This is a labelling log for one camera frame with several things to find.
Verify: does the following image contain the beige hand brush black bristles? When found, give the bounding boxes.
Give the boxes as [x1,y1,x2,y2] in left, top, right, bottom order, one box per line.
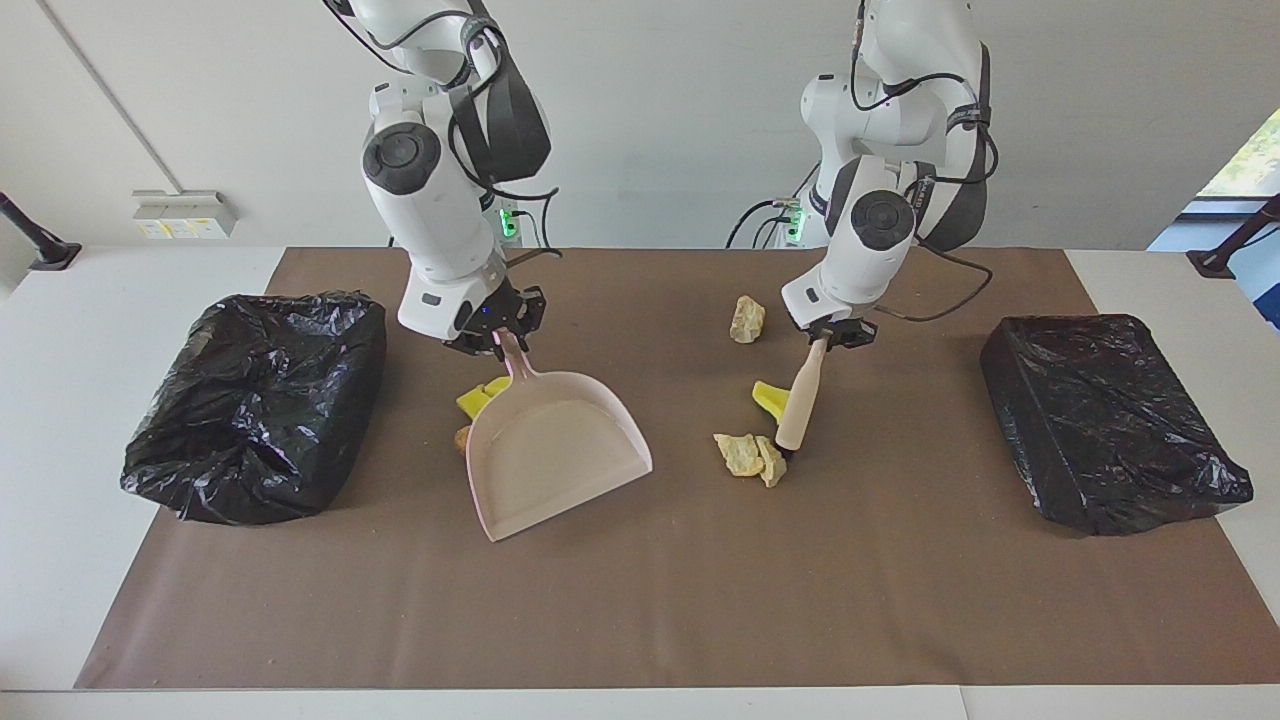
[775,338,831,461]

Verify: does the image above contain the pink plastic dustpan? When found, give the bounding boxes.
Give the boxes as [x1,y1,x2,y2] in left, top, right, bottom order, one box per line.
[465,330,654,543]

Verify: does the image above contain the black bag lined bin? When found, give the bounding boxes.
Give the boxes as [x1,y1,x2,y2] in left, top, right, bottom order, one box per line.
[979,314,1254,537]
[121,291,388,527]

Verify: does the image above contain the brown paper table mat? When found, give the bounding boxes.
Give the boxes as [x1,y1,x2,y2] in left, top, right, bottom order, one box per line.
[75,247,1280,691]

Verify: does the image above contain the black stand with base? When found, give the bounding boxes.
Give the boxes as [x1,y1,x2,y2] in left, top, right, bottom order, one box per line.
[0,190,83,272]
[1187,195,1280,279]

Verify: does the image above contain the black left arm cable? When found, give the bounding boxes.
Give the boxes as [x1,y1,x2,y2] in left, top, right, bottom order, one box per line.
[850,0,998,324]

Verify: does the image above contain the black left base cables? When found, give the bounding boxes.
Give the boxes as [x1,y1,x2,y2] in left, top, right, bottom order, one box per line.
[725,165,821,249]

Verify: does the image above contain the white wall socket box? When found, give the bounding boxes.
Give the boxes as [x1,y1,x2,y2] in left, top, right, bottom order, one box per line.
[132,190,239,240]

